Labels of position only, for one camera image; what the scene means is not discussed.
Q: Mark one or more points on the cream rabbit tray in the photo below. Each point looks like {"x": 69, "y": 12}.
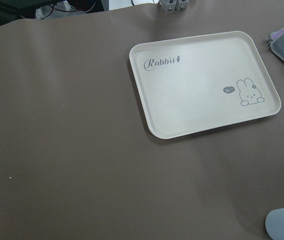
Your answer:
{"x": 192, "y": 84}

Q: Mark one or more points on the aluminium frame post base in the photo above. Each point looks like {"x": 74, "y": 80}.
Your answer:
{"x": 173, "y": 5}

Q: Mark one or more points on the black equipment with cables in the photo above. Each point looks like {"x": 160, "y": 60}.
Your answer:
{"x": 11, "y": 10}

